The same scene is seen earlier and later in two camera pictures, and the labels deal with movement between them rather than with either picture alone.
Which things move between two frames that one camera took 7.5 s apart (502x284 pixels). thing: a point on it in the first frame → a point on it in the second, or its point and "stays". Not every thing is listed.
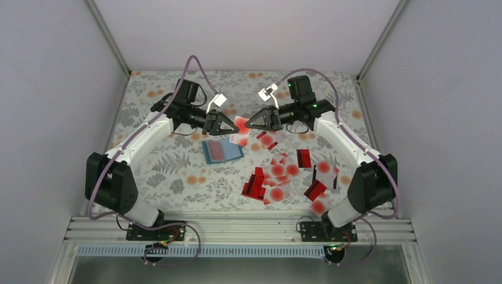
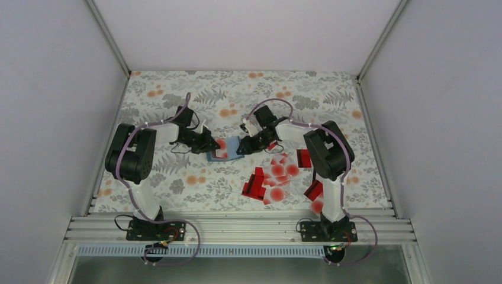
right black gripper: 273,119 → 248,146
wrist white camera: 264,93 → 252,129
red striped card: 315,190 stays
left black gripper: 212,121 → 204,146
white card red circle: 278,170 stays
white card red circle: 319,206 stays
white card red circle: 241,138 → 222,152
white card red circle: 277,194 stays
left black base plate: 177,232 stays
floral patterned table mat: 184,170 stays
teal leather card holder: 221,151 stays
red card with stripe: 253,188 stays
